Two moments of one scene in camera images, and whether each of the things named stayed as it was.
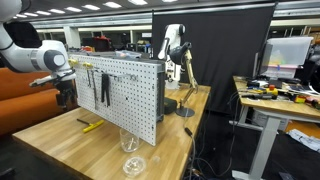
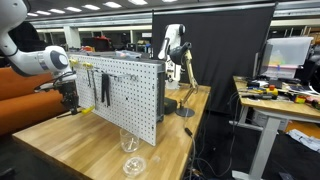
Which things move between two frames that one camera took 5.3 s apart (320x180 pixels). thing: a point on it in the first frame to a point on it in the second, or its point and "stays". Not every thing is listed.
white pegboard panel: [125, 92] stays
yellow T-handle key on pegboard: [72, 61] stays
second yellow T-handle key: [88, 65] stays
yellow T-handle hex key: [91, 125] to [83, 112]
